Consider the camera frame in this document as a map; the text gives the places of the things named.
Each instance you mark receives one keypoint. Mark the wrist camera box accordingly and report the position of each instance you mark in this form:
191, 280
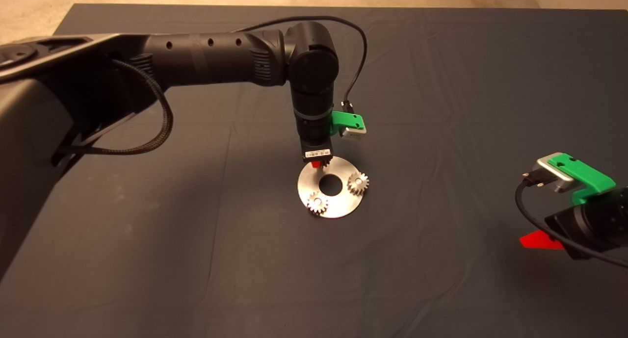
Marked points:
354, 133
554, 173

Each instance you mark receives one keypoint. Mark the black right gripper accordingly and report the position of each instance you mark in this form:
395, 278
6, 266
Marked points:
566, 230

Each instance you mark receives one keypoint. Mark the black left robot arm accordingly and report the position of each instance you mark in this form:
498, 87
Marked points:
196, 61

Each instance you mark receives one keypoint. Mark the steel planetary gear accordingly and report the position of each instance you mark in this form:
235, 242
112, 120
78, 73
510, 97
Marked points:
327, 161
358, 183
317, 203

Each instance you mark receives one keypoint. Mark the dark grey table cloth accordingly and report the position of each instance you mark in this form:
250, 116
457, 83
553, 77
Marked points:
294, 279

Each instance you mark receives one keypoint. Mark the green right camera mount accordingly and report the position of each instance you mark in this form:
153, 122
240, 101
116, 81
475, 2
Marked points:
586, 175

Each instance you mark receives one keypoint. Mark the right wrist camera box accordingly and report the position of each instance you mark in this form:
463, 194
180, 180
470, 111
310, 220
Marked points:
554, 173

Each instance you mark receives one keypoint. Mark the green left camera mount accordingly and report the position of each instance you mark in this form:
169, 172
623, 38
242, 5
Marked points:
346, 120

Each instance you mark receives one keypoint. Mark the thick black braided sleeve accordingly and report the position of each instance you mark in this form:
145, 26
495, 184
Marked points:
169, 124

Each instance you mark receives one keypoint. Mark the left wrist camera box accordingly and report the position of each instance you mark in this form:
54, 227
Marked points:
354, 133

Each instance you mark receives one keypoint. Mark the round metal carrier plate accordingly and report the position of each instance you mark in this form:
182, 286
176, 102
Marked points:
338, 203

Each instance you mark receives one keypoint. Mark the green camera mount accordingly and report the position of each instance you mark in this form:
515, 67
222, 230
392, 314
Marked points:
586, 175
346, 120

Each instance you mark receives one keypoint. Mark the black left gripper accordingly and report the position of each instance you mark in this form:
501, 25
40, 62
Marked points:
316, 150

